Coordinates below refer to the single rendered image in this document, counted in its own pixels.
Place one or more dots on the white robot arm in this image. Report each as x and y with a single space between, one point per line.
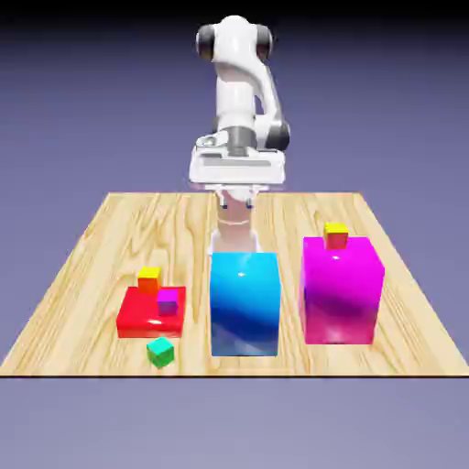
234 73

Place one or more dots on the large magenta box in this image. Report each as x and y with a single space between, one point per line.
340 293

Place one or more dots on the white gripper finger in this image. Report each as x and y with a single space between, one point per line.
222 199
250 199

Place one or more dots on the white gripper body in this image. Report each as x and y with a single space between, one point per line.
238 170

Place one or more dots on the small green cube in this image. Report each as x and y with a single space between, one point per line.
160 351

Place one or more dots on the large red box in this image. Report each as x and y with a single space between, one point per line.
146 315

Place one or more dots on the small yellow cube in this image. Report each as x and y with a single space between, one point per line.
149 281
336 236

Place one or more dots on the small purple cube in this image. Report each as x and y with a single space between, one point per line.
167 303

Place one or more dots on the large blue box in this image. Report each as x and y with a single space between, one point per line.
244 304

